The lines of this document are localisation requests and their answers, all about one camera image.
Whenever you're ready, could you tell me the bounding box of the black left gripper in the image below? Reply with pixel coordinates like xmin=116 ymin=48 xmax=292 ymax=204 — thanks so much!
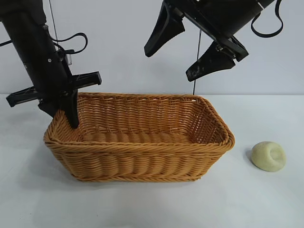
xmin=4 ymin=21 xmax=103 ymax=130

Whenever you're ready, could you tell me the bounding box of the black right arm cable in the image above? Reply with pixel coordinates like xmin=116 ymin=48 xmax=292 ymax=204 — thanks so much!
xmin=251 ymin=0 xmax=284 ymax=38

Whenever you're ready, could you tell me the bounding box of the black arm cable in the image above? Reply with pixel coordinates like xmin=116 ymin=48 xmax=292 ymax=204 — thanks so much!
xmin=0 ymin=32 xmax=87 ymax=55
xmin=251 ymin=0 xmax=284 ymax=38

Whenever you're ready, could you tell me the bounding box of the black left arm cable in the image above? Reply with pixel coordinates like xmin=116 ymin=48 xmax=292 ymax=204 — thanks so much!
xmin=0 ymin=32 xmax=87 ymax=55

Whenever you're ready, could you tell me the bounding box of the woven tan wicker basket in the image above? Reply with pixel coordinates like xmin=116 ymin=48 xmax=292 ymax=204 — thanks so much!
xmin=43 ymin=92 xmax=236 ymax=183

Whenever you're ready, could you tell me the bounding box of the pale round egg yolk pastry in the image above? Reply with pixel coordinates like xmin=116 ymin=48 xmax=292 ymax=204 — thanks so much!
xmin=251 ymin=141 xmax=287 ymax=172

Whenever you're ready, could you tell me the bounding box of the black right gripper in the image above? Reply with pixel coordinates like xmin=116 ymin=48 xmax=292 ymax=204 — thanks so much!
xmin=144 ymin=0 xmax=284 ymax=82

